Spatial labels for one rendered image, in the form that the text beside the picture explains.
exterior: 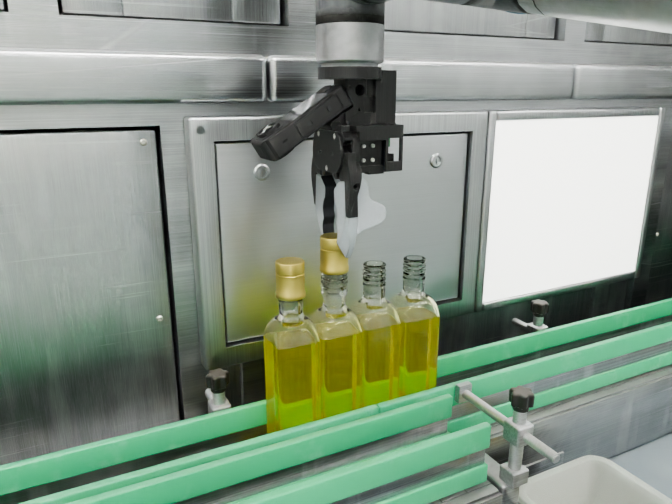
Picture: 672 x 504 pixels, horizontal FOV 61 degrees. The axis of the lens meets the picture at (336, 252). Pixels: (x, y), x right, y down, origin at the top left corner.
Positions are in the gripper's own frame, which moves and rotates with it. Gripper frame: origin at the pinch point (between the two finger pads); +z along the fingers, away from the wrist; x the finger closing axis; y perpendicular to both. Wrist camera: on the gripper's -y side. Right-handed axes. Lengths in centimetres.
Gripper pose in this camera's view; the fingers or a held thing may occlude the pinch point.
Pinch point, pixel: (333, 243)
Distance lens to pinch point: 67.5
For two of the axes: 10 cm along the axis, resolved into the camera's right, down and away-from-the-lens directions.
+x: -4.6, -2.4, 8.5
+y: 8.9, -1.3, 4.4
